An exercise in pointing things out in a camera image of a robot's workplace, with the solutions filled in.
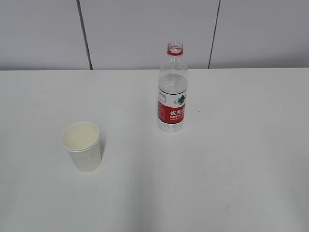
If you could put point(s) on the Nongfu Spring water bottle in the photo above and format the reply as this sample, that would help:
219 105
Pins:
172 89

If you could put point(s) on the white paper cup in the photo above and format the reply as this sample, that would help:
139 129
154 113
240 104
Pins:
82 142

